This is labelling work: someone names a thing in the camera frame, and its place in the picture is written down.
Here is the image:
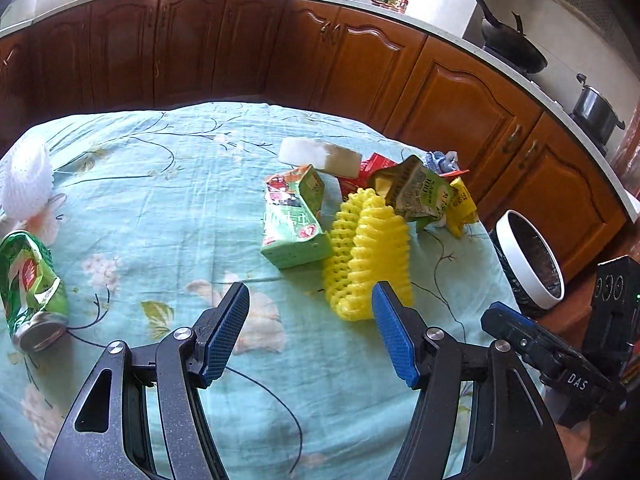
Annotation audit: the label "white foam fruit net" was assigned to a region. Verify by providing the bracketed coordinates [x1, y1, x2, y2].
[0, 139, 55, 221]

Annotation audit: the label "yellow wrapper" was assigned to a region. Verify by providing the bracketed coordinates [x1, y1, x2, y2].
[442, 176, 480, 238]

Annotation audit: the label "light green floral tablecloth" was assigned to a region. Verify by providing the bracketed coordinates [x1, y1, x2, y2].
[0, 101, 546, 480]

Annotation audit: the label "black wok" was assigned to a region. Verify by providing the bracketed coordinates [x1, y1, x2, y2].
[464, 0, 549, 75]

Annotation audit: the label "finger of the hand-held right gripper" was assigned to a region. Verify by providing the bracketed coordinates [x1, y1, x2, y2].
[481, 301, 571, 376]

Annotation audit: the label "blue silver wrapper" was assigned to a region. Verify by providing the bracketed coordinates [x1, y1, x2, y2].
[424, 150, 471, 175]

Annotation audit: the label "crushed green drink can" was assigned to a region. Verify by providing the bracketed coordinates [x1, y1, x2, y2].
[0, 230, 70, 352]

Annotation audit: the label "red snack packet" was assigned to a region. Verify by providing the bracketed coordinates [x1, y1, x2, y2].
[337, 152, 398, 201]

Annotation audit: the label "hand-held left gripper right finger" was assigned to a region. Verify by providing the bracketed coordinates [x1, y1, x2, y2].
[371, 281, 573, 480]

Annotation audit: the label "wooden kitchen base cabinets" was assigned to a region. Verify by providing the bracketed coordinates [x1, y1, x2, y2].
[0, 0, 628, 271]

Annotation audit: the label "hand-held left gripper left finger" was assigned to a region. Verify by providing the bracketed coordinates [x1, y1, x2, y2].
[44, 281, 251, 480]

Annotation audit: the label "steel cooking pot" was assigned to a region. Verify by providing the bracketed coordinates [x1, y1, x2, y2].
[570, 74, 627, 145]

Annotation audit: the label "green brown snack pouch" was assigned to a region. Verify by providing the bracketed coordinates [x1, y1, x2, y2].
[367, 155, 458, 223]

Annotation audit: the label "black white-rimmed trash bin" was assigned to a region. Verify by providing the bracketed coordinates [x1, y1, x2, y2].
[489, 209, 566, 318]

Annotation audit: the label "light stone kitchen countertop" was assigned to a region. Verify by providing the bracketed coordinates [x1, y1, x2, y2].
[0, 0, 640, 223]

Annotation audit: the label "yellow foam fruit net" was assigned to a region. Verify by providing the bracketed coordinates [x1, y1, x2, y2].
[322, 186, 415, 322]

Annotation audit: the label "green drink carton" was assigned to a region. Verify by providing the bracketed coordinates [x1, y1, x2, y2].
[260, 164, 334, 271]

